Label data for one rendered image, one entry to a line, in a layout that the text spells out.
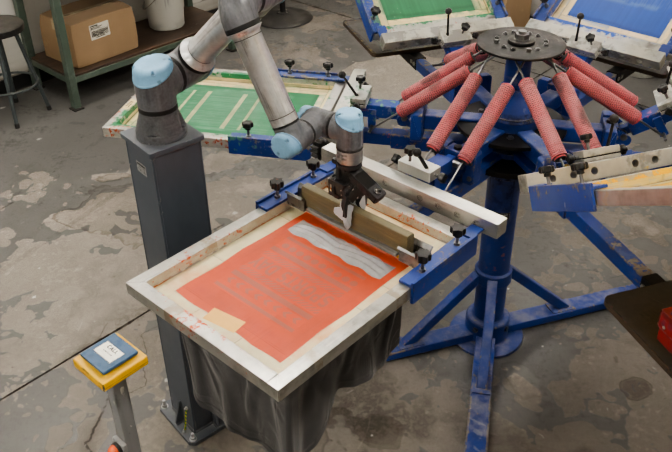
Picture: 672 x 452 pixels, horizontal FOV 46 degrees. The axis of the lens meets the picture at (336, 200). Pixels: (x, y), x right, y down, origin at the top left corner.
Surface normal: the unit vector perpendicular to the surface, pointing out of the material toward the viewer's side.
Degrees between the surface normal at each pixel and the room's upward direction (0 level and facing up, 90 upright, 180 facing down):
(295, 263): 0
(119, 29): 89
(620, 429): 0
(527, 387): 0
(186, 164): 90
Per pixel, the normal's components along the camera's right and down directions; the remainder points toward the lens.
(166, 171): 0.64, 0.41
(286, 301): -0.01, -0.84
